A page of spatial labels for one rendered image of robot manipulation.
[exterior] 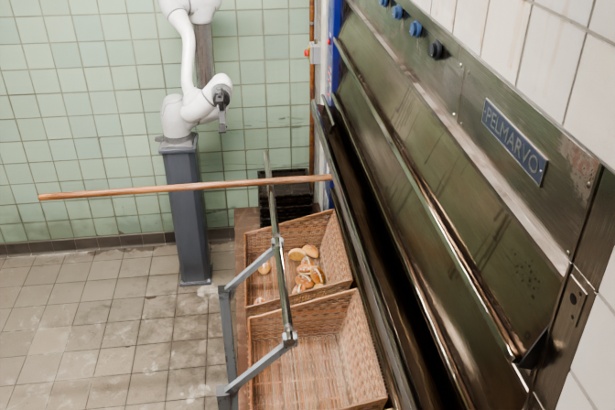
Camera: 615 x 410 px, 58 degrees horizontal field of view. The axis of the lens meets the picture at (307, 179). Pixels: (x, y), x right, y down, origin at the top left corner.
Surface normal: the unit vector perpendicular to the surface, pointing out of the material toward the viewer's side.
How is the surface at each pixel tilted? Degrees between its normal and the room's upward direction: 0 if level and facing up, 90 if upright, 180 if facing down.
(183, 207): 90
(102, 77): 90
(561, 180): 90
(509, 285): 70
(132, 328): 0
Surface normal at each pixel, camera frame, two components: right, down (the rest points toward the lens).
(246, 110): 0.13, 0.51
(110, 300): 0.00, -0.85
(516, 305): -0.93, -0.23
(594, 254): -0.99, 0.07
